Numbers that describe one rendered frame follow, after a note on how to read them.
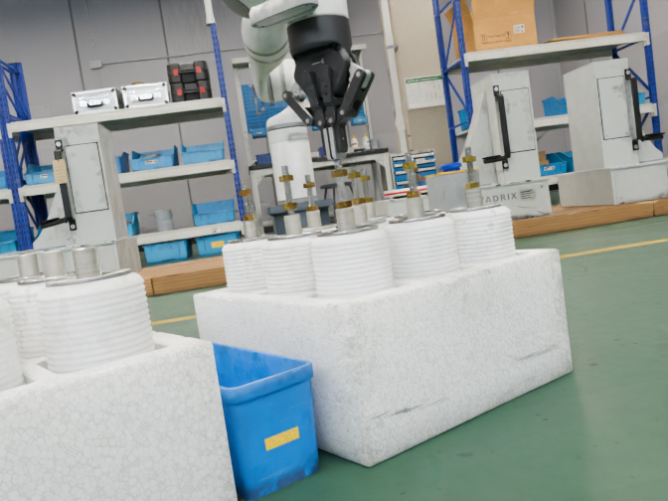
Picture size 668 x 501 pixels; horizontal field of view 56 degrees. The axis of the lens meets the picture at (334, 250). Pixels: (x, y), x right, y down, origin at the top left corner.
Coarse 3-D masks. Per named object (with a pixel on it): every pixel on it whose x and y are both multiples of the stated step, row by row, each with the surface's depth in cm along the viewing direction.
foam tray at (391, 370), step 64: (512, 256) 88; (256, 320) 83; (320, 320) 71; (384, 320) 70; (448, 320) 76; (512, 320) 83; (320, 384) 73; (384, 384) 70; (448, 384) 76; (512, 384) 83; (320, 448) 76; (384, 448) 70
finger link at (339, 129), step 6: (348, 114) 74; (354, 114) 75; (342, 120) 75; (348, 120) 75; (330, 126) 76; (336, 126) 75; (342, 126) 75; (336, 132) 75; (342, 132) 75; (336, 138) 75; (342, 138) 75; (336, 144) 75; (342, 144) 75; (342, 150) 75
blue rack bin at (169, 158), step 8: (136, 152) 576; (144, 152) 585; (152, 152) 586; (160, 152) 586; (168, 152) 587; (176, 152) 574; (136, 160) 537; (144, 160) 539; (152, 160) 540; (160, 160) 541; (168, 160) 542; (176, 160) 569; (136, 168) 539; (144, 168) 540; (152, 168) 541
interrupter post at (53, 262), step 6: (42, 252) 67; (48, 252) 67; (54, 252) 67; (60, 252) 68; (42, 258) 68; (48, 258) 67; (54, 258) 67; (60, 258) 68; (42, 264) 68; (48, 264) 67; (54, 264) 67; (60, 264) 68; (48, 270) 67; (54, 270) 67; (60, 270) 68; (48, 276) 67
